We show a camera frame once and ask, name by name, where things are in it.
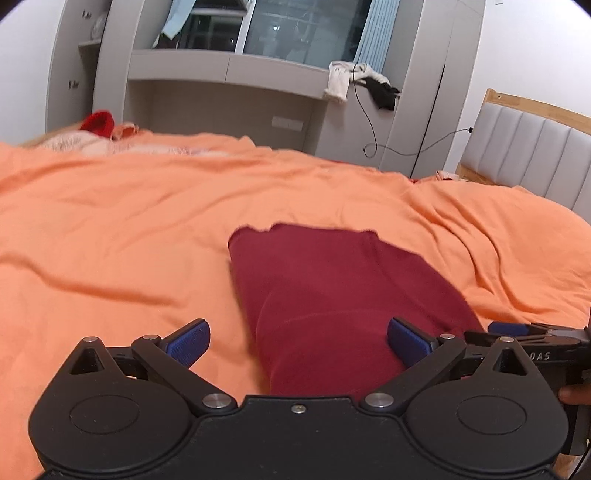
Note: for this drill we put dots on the light blue left curtain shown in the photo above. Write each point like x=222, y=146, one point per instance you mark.
x=177, y=16

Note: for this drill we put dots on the grey padded headboard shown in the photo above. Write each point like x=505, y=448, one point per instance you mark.
x=520, y=142

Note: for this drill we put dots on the white garment on ledge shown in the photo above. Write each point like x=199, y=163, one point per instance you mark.
x=342, y=74

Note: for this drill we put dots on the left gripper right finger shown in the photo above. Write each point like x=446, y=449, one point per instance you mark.
x=450, y=375

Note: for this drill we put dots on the dark red knit shirt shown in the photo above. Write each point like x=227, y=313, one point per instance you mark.
x=319, y=302

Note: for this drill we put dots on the orange bed blanket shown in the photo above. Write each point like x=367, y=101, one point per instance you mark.
x=124, y=245

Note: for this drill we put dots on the light blue curtain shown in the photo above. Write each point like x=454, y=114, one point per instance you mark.
x=177, y=16
x=377, y=34

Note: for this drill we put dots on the black garment on ledge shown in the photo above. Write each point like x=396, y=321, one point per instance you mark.
x=383, y=94

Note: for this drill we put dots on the person's right hand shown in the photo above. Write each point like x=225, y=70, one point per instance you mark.
x=576, y=394

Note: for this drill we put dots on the light blue right curtain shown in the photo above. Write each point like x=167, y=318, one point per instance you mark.
x=377, y=34

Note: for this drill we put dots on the clear bag in wardrobe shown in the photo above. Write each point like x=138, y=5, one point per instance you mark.
x=98, y=27

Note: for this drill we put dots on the pink patterned bed sheet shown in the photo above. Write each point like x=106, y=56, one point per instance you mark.
x=129, y=138

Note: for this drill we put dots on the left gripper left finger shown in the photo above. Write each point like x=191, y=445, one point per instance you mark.
x=151, y=376

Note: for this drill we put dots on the red plush item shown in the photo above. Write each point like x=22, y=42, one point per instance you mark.
x=100, y=123

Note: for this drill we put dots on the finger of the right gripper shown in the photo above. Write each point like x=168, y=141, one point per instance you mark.
x=516, y=330

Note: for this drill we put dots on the grey built-in wardrobe unit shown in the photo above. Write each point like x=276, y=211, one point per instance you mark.
x=259, y=69

